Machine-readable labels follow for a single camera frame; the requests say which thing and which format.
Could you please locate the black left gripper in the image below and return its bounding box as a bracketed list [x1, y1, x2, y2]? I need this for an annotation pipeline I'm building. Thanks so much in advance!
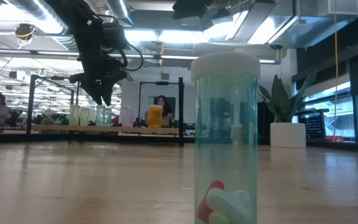
[69, 27, 129, 106]

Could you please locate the green medicine bottle white cap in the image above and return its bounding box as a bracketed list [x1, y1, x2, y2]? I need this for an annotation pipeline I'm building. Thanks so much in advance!
[103, 107, 112, 127]
[95, 105, 106, 127]

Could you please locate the large orange medicine bottle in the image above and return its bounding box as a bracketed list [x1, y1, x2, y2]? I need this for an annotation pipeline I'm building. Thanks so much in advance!
[148, 105, 163, 128]

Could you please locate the person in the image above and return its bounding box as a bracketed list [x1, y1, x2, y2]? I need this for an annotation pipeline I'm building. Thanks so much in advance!
[0, 93, 12, 125]
[144, 95, 176, 128]

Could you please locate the grey ceiling pipe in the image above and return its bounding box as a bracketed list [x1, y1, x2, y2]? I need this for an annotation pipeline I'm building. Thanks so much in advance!
[0, 48, 282, 65]

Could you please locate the green bottle with red pill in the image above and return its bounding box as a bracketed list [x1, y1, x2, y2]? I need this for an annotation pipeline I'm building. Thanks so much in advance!
[190, 51, 262, 224]

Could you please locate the snake plant white pot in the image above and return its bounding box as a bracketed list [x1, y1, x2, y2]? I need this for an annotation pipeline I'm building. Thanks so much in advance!
[257, 70, 319, 149]

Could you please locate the black mesh crate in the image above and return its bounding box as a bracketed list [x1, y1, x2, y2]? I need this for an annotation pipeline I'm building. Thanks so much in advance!
[296, 108, 331, 141]

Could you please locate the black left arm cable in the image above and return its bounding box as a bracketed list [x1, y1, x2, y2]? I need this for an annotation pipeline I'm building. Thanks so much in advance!
[121, 43, 144, 72]

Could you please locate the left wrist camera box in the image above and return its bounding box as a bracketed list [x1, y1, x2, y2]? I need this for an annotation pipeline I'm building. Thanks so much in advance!
[101, 21, 130, 50]

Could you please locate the wooden shelf black metal frame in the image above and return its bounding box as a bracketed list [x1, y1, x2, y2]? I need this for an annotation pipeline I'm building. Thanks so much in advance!
[25, 73, 185, 147]

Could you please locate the black ceiling cable reel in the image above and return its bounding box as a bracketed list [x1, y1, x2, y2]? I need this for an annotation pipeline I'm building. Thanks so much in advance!
[14, 23, 37, 41]

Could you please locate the silver round ventilation duct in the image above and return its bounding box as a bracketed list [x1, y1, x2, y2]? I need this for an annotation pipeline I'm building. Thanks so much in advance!
[6, 0, 86, 52]

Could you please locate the rectangular sheet metal duct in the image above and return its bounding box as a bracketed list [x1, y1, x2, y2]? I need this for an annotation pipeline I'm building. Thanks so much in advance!
[202, 0, 358, 50]

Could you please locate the yellow hanging cord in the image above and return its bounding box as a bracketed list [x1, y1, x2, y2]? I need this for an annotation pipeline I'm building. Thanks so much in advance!
[333, 0, 340, 119]

